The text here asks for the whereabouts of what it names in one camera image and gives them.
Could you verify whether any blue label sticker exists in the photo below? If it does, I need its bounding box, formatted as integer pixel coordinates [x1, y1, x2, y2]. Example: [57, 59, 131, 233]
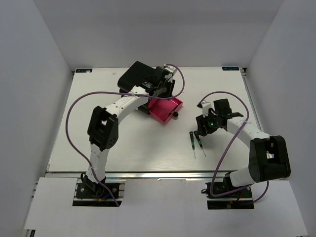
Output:
[222, 66, 239, 71]
[75, 69, 92, 73]

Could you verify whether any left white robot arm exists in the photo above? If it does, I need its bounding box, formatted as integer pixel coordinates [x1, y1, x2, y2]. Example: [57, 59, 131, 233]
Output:
[86, 62, 177, 197]

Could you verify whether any blue label sticker right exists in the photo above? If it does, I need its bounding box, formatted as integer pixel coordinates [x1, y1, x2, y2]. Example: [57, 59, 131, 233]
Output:
[222, 66, 239, 71]

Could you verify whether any black drawer cabinet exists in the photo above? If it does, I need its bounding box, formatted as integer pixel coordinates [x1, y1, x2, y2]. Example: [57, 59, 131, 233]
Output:
[118, 61, 158, 116]

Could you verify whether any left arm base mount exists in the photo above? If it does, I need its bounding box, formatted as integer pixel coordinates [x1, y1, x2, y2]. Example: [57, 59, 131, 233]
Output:
[72, 173, 125, 207]

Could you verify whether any pink bottom drawer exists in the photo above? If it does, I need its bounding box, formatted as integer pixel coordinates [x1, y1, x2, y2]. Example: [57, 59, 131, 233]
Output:
[148, 98, 183, 124]

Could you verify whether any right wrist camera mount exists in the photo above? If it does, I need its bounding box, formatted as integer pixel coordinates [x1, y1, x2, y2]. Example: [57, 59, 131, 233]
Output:
[197, 100, 212, 118]

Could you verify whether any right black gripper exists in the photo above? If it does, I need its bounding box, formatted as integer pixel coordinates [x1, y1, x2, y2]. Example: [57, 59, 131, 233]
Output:
[196, 110, 220, 137]

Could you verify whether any blue label sticker left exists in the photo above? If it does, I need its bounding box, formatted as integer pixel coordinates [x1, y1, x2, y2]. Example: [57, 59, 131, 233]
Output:
[75, 69, 92, 73]

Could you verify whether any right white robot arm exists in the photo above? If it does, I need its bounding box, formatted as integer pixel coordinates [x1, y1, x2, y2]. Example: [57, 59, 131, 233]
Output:
[196, 99, 291, 197]

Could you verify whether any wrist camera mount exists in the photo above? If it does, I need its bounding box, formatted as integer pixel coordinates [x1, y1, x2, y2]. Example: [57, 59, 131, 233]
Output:
[197, 100, 212, 118]
[163, 64, 177, 81]

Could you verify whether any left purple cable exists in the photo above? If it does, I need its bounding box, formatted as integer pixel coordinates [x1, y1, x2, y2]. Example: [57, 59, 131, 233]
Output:
[65, 63, 186, 207]

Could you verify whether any white foreground board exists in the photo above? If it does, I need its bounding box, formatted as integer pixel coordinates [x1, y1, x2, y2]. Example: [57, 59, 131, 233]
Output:
[25, 178, 307, 237]

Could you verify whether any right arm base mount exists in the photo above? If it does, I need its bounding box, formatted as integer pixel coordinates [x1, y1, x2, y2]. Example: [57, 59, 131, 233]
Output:
[201, 177, 254, 210]

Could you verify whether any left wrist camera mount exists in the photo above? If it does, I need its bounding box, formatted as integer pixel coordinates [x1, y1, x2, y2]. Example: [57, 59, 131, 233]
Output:
[163, 64, 177, 81]

